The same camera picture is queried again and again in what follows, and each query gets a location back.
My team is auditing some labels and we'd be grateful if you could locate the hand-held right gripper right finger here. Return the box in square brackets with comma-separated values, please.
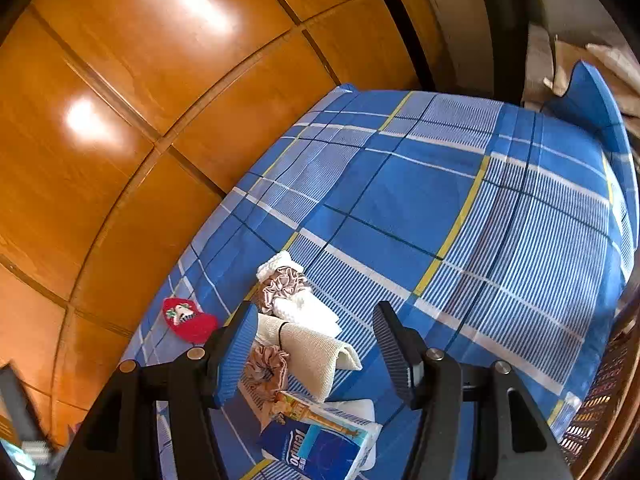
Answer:
[372, 301, 573, 480]

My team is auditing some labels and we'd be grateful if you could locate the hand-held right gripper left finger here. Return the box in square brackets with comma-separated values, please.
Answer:
[56, 301, 259, 480]

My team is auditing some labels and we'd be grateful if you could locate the pink satin scrunchie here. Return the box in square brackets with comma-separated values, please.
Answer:
[245, 344, 291, 392]
[261, 267, 308, 311]

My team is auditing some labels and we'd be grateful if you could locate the red knitted sock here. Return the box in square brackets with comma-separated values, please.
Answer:
[162, 296, 219, 345]

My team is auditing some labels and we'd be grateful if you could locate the beige towel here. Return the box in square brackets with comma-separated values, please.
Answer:
[255, 312, 362, 403]

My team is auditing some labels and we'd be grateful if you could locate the white knit towel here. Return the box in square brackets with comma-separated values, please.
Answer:
[256, 250, 342, 338]

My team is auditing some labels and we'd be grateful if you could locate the blue tissue pack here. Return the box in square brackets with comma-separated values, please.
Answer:
[257, 390, 383, 480]

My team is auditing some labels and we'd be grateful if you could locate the blue plaid bed sheet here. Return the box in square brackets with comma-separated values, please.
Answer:
[120, 85, 640, 480]

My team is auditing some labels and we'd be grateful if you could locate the brown wicker basket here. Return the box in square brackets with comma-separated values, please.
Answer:
[555, 330, 640, 480]

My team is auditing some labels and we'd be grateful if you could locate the wooden wardrobe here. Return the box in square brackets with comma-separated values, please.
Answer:
[0, 0, 451, 446]

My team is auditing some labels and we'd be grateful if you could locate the blue pillow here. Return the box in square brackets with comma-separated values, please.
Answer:
[542, 60, 633, 156]

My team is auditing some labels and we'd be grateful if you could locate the brown cardboard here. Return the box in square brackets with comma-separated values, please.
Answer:
[522, 25, 640, 116]

